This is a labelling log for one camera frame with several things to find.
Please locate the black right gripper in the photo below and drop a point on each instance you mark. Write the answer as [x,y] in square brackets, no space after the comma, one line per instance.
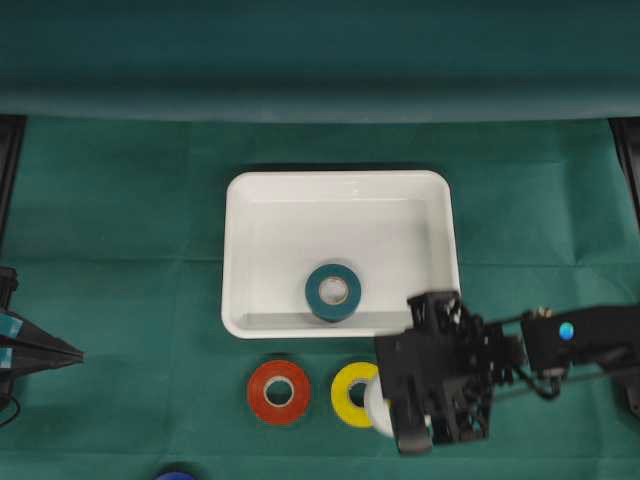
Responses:
[440,374]

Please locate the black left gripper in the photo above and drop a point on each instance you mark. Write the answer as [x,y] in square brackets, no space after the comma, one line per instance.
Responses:
[55,353]

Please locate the white tape roll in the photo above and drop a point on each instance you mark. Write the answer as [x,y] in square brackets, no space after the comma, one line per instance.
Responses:
[378,409]

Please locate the yellow tape roll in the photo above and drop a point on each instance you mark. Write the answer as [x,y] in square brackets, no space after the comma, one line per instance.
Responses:
[347,393]

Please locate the red tape roll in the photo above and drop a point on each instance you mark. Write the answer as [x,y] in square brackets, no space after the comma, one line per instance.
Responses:
[279,371]

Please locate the green tape roll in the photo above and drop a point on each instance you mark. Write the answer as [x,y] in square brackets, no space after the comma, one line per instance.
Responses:
[333,292]

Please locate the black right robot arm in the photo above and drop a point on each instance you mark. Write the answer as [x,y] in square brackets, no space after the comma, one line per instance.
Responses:
[605,336]

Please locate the blue tape roll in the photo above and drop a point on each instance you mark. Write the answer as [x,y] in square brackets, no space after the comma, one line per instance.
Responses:
[174,474]

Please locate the white rectangular plastic tray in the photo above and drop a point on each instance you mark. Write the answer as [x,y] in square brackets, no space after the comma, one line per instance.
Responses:
[393,229]

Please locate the green table cloth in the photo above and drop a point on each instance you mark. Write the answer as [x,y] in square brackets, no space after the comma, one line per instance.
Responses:
[139,115]

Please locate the black left table rail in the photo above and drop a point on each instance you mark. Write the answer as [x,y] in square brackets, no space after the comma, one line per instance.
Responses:
[12,134]

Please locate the black table rail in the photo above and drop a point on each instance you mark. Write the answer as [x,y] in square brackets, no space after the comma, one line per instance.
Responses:
[626,135]
[12,134]

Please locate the black right table rail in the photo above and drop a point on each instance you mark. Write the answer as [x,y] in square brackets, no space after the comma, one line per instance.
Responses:
[626,135]

